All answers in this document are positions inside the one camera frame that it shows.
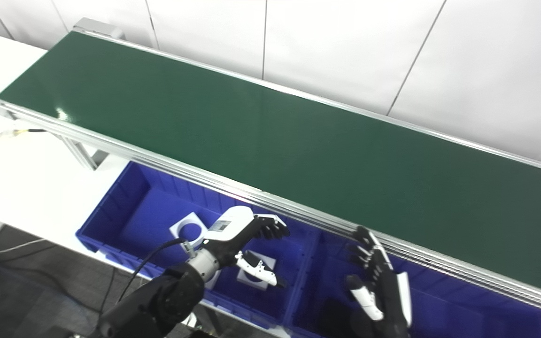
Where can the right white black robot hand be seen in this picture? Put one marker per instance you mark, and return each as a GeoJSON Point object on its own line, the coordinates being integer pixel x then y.
{"type": "Point", "coordinates": [388, 300]}

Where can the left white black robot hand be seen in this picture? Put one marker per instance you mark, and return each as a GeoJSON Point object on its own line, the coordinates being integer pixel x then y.
{"type": "Point", "coordinates": [228, 230]}

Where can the white square part with hole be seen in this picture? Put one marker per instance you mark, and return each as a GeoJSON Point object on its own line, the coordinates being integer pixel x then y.
{"type": "Point", "coordinates": [190, 217]}
{"type": "Point", "coordinates": [213, 280]}
{"type": "Point", "coordinates": [268, 260]}

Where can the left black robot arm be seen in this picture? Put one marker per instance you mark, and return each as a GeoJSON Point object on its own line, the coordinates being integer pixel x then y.
{"type": "Point", "coordinates": [158, 300]}

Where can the black plastic part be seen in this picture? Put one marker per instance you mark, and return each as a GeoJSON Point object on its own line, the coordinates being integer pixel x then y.
{"type": "Point", "coordinates": [336, 319]}

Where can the blue plastic bin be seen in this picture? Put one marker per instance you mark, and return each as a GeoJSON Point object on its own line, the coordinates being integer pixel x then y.
{"type": "Point", "coordinates": [148, 211]}
{"type": "Point", "coordinates": [463, 305]}

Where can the aluminium conveyor leg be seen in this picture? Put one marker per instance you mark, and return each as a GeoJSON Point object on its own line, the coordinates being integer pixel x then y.
{"type": "Point", "coordinates": [82, 155]}

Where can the grey conveyor end housing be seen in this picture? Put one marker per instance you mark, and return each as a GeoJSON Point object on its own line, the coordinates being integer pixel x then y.
{"type": "Point", "coordinates": [96, 28]}

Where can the green conveyor belt aluminium frame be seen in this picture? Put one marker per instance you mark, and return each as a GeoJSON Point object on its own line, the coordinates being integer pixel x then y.
{"type": "Point", "coordinates": [298, 141]}

